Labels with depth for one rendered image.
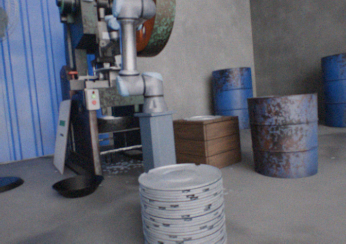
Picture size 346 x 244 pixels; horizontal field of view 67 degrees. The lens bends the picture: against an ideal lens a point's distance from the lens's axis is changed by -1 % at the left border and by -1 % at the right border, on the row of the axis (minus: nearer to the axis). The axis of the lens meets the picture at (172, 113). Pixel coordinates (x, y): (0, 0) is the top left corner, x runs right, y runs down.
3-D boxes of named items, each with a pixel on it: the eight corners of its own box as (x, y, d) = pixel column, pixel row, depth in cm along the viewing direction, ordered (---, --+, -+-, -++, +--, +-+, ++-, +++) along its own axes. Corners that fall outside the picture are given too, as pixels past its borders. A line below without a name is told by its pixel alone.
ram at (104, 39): (120, 56, 212) (116, 19, 210) (101, 56, 203) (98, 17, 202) (111, 60, 226) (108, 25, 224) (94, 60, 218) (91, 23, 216)
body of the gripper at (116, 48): (122, 55, 188) (119, 37, 184) (111, 56, 189) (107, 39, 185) (125, 53, 195) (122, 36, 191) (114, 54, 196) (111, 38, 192)
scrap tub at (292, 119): (334, 167, 165) (330, 91, 163) (297, 184, 142) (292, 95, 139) (276, 158, 200) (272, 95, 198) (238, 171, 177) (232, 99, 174)
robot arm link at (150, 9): (162, -7, 140) (138, 17, 185) (142, -8, 136) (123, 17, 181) (164, 15, 142) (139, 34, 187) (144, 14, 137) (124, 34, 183)
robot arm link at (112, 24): (126, 17, 172) (123, 18, 182) (109, 17, 168) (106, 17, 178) (127, 30, 175) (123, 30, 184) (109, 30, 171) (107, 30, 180)
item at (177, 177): (232, 168, 98) (232, 166, 98) (199, 195, 73) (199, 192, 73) (167, 163, 113) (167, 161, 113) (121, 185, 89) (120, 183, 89)
